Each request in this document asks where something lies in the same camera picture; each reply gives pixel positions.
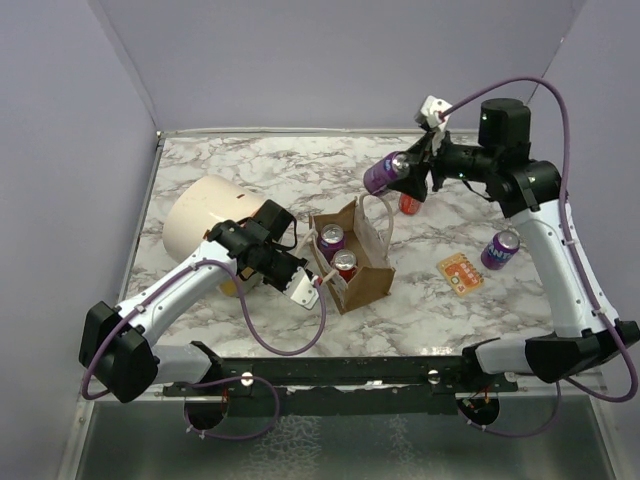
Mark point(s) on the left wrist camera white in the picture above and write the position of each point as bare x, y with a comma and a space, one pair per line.
301, 289

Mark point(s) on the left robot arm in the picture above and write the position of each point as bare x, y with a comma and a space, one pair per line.
119, 345

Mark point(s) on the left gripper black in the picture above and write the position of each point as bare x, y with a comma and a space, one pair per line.
296, 263

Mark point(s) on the orange spiral notebook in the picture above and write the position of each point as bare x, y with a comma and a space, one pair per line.
460, 274

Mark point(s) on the white round box colourful lid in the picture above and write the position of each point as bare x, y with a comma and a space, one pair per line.
207, 202

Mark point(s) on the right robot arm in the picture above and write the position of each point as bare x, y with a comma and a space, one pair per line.
586, 329

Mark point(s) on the black mounting rail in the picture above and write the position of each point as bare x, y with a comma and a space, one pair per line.
331, 386

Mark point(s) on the red cola can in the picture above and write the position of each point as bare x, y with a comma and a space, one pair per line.
345, 263
409, 205

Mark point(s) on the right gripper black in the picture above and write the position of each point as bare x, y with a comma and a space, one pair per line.
414, 181

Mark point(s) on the purple soda can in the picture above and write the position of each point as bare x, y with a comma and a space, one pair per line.
392, 167
331, 240
500, 249

